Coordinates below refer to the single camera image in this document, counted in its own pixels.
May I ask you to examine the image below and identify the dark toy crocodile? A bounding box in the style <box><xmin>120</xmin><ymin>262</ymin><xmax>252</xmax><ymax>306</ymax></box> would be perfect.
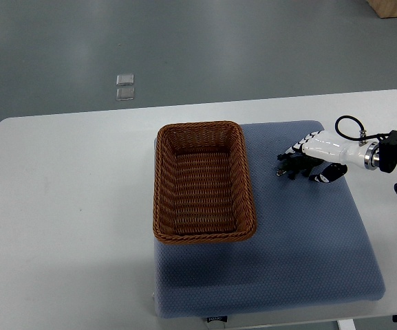
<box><xmin>276</xmin><ymin>154</ymin><xmax>323</xmax><ymax>180</ymax></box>

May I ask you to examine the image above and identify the cushion brand label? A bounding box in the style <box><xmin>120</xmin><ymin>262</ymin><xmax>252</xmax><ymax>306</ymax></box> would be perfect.
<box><xmin>206</xmin><ymin>316</ymin><xmax>228</xmax><ymax>323</ymax></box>

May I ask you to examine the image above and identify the wooden box corner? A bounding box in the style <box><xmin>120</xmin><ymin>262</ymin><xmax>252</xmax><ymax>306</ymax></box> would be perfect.
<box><xmin>367</xmin><ymin>0</ymin><xmax>397</xmax><ymax>19</ymax></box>

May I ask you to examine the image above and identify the brown wicker basket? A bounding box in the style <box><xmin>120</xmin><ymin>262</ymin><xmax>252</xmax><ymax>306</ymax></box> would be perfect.
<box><xmin>153</xmin><ymin>121</ymin><xmax>257</xmax><ymax>245</ymax></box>

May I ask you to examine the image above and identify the blue foam cushion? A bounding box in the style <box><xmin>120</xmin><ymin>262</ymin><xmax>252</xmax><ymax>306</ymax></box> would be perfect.
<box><xmin>155</xmin><ymin>121</ymin><xmax>385</xmax><ymax>318</ymax></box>

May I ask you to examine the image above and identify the upper metal floor plate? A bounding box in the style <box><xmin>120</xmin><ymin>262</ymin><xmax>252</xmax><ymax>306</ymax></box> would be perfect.
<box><xmin>116</xmin><ymin>74</ymin><xmax>134</xmax><ymax>86</ymax></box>

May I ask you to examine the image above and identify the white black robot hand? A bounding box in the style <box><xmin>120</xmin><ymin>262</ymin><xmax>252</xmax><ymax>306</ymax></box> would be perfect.
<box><xmin>283</xmin><ymin>131</ymin><xmax>378</xmax><ymax>183</ymax></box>

